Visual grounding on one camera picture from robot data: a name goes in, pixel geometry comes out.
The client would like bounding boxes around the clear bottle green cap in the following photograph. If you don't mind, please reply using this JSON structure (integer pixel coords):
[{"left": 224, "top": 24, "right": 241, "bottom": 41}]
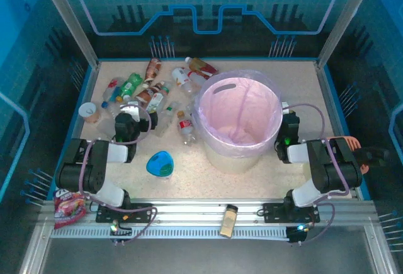
[{"left": 158, "top": 100, "right": 182, "bottom": 139}]

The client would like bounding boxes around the clear water bottle white label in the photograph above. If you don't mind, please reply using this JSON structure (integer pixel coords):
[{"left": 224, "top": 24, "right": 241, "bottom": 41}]
[{"left": 96, "top": 102, "right": 118, "bottom": 136}]

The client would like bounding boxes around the brown label plastic bottle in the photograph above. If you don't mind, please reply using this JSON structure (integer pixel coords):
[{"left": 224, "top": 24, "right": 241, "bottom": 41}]
[
  {"left": 135, "top": 81, "right": 166, "bottom": 105},
  {"left": 144, "top": 57, "right": 163, "bottom": 86}
]

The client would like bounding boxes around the clear bottle red label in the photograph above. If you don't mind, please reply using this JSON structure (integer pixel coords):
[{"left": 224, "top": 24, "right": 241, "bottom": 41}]
[{"left": 176, "top": 110, "right": 198, "bottom": 146}]

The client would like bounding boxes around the green plastic bottle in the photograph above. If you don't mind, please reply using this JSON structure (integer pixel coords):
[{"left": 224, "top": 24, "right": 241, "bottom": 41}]
[{"left": 119, "top": 72, "right": 145, "bottom": 102}]

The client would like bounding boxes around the clear crushed plastic bottle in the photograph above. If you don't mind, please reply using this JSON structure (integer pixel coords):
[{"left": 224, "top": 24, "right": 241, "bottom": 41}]
[{"left": 185, "top": 93, "right": 202, "bottom": 123}]

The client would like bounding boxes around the bottle yellow white label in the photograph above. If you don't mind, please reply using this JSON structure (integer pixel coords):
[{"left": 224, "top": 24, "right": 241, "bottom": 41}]
[{"left": 171, "top": 67, "right": 202, "bottom": 94}]

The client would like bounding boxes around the clear bottle red cap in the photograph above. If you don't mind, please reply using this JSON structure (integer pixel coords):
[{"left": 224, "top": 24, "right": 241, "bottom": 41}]
[{"left": 188, "top": 69, "right": 211, "bottom": 89}]

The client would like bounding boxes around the white round plastic bin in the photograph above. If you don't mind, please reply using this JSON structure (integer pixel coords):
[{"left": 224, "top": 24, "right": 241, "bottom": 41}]
[{"left": 193, "top": 69, "right": 283, "bottom": 174}]

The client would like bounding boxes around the amber bottle red yellow label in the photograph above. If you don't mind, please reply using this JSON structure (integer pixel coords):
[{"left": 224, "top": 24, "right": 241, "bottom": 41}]
[{"left": 185, "top": 57, "right": 219, "bottom": 78}]

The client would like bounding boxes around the blue plastic lid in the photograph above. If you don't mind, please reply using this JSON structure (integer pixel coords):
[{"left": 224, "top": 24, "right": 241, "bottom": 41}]
[{"left": 145, "top": 150, "right": 174, "bottom": 180}]

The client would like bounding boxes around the orange black handheld tool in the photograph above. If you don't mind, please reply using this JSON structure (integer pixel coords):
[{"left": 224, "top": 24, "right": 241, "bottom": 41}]
[{"left": 326, "top": 134, "right": 391, "bottom": 174}]

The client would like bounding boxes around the black left controller board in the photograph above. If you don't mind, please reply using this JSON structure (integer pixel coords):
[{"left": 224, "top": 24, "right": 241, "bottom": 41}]
[{"left": 109, "top": 220, "right": 133, "bottom": 246}]

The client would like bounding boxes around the black controller board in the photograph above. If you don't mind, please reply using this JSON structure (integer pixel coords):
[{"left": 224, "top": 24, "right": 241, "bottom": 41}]
[
  {"left": 109, "top": 220, "right": 133, "bottom": 246},
  {"left": 286, "top": 223, "right": 315, "bottom": 245}
]

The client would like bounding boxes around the black right controller board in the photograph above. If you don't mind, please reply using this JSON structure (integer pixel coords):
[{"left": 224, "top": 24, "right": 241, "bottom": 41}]
[{"left": 286, "top": 223, "right": 315, "bottom": 245}]

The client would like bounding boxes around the red juice pouch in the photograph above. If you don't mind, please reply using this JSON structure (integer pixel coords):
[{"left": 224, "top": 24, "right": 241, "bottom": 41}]
[{"left": 53, "top": 188, "right": 88, "bottom": 230}]

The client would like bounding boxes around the tan spice jar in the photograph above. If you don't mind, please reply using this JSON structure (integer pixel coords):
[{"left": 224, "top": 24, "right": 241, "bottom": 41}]
[{"left": 219, "top": 203, "right": 239, "bottom": 239}]

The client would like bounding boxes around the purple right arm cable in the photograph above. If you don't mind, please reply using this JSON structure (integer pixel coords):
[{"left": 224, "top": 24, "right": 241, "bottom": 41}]
[{"left": 281, "top": 102, "right": 352, "bottom": 246}]

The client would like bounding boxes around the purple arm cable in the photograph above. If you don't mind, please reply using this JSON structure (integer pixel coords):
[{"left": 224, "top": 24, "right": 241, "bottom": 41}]
[
  {"left": 281, "top": 102, "right": 352, "bottom": 246},
  {"left": 78, "top": 103, "right": 158, "bottom": 246}
]

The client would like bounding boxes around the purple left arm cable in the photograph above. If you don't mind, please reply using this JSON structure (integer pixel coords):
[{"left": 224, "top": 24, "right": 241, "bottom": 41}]
[{"left": 78, "top": 103, "right": 158, "bottom": 246}]

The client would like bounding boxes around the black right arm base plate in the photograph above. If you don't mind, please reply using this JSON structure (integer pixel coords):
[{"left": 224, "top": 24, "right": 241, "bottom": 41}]
[{"left": 263, "top": 202, "right": 321, "bottom": 224}]

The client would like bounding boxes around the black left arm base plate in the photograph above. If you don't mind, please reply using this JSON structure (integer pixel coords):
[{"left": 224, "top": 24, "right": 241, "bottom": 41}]
[{"left": 95, "top": 203, "right": 154, "bottom": 224}]

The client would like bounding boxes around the aluminium front rail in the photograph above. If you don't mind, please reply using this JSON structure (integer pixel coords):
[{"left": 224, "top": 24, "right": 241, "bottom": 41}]
[{"left": 39, "top": 198, "right": 378, "bottom": 228}]

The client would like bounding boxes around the white slotted cable duct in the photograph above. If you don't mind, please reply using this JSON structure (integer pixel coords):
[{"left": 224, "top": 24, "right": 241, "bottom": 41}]
[{"left": 50, "top": 225, "right": 292, "bottom": 241}]

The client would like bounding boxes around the aluminium frame post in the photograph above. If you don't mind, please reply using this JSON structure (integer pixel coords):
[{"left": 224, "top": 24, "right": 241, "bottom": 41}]
[
  {"left": 34, "top": 0, "right": 101, "bottom": 69},
  {"left": 317, "top": 0, "right": 380, "bottom": 69}
]

